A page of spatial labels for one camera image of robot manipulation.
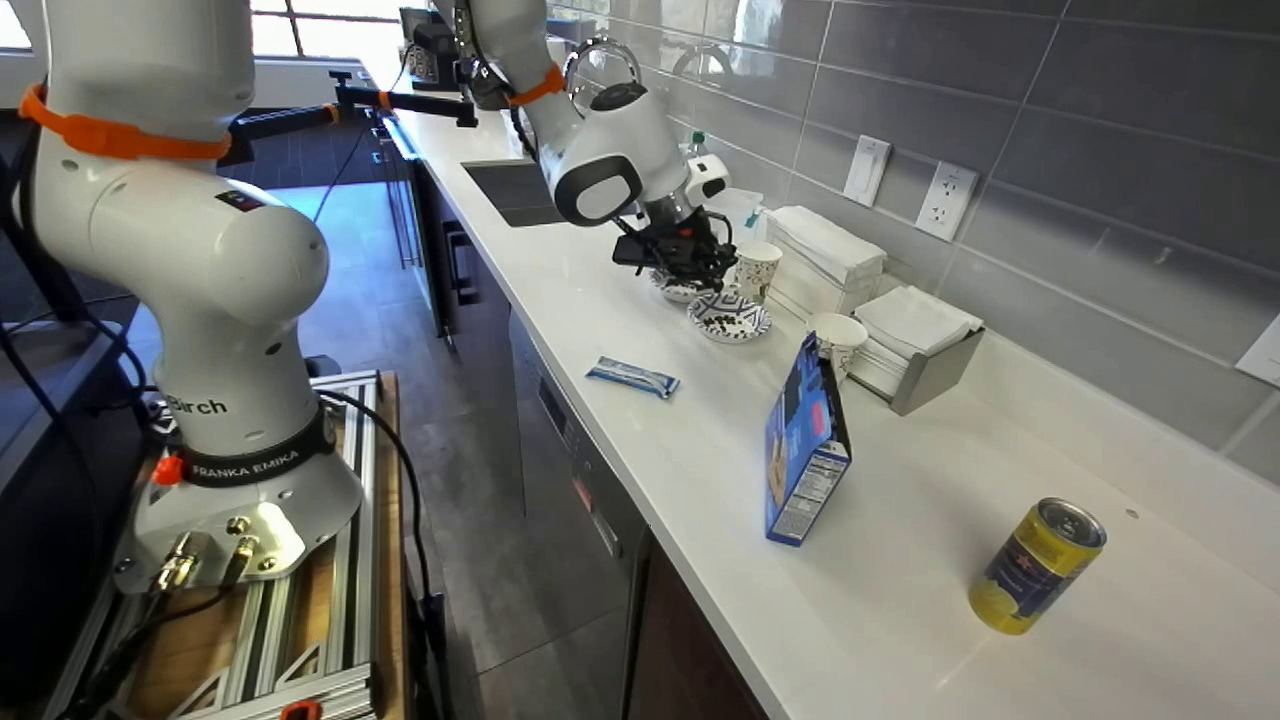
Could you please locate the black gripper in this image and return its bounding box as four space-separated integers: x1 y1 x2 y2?
610 197 739 295

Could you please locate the blue white paper bowl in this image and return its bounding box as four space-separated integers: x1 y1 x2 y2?
686 289 778 349
655 276 711 310

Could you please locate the patterned paper cup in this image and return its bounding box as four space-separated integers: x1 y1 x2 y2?
728 241 788 307

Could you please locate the clear plastic container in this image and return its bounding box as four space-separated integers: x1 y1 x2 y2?
711 179 771 253

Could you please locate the stack of white napkins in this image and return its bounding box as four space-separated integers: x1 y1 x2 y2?
763 199 903 325

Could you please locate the plain white paper cup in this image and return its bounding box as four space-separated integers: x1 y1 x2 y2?
809 307 874 383

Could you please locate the dark kitchen sink basin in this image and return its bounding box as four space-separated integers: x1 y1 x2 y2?
461 154 572 231

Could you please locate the blue cardboard food box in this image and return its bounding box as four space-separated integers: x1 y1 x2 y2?
760 333 855 551

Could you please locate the white rectangular box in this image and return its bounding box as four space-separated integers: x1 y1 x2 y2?
843 285 994 421

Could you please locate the grey under-counter dishwasher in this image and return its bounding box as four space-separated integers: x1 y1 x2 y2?
505 310 661 720

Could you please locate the white power outlet plate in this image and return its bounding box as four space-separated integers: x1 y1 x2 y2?
914 154 982 248

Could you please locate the brown cabinet door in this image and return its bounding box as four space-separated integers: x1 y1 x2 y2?
620 540 771 720

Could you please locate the bright window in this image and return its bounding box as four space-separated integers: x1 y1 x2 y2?
247 0 431 58

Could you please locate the yellow labelled tin can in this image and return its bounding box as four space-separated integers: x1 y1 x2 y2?
966 495 1111 640

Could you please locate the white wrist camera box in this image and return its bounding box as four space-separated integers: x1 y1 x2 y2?
676 151 737 213

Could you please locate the white light switch plate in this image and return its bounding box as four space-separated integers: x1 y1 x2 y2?
841 132 896 213

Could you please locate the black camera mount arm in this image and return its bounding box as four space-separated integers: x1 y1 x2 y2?
231 67 485 143

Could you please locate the black floor cable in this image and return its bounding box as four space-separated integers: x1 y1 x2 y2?
318 383 457 720

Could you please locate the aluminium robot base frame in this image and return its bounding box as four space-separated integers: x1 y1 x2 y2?
46 368 414 720

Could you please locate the white blank wall plate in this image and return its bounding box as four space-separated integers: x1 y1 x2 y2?
1234 310 1280 392

